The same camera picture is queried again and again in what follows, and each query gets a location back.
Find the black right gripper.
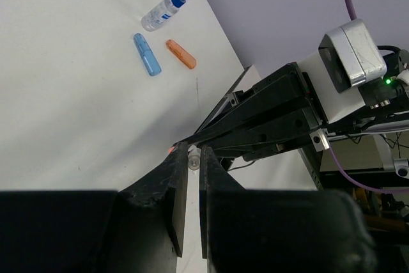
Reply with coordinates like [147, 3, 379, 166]
[174, 52, 368, 162]

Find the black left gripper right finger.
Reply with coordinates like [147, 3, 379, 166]
[199, 147, 377, 272]

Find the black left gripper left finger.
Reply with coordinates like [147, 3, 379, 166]
[1, 143, 188, 272]

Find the orange eraser case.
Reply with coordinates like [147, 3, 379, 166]
[166, 40, 197, 70]

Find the blue translucent eraser case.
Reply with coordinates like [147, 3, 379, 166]
[133, 33, 162, 77]

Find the clear bottle blue cap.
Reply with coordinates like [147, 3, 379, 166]
[141, 0, 187, 32]

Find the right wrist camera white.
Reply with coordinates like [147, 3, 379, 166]
[318, 19, 387, 93]

